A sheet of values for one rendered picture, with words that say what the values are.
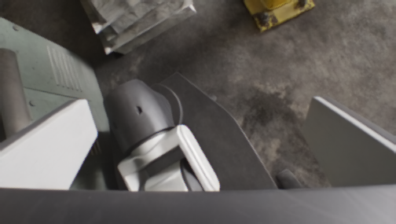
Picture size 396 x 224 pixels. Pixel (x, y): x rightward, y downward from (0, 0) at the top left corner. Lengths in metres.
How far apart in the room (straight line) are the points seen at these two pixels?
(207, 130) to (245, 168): 0.16
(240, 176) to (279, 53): 0.50
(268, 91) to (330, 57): 0.27
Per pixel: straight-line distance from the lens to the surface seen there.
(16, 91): 0.57
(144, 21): 0.92
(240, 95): 0.80
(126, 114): 0.51
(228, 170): 0.63
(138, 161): 0.51
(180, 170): 0.49
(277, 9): 0.93
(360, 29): 1.00
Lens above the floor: 0.79
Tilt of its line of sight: 78 degrees down
